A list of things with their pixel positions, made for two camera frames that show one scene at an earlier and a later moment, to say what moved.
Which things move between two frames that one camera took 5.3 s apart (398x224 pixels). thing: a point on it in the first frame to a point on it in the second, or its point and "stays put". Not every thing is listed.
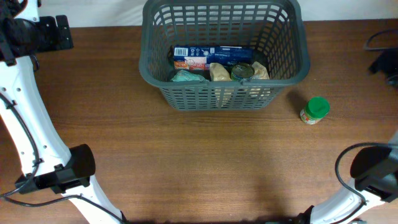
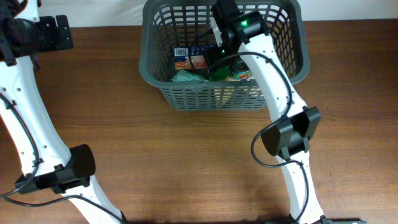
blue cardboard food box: [200, 57] stays put
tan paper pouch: [219, 73] to [227, 95]
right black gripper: [384, 61] to [212, 54]
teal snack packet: [184, 75] stays put
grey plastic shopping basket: [276, 30] stays put
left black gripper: [54, 39] stays put
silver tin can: [242, 71] stays put
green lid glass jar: [314, 109] to [221, 74]
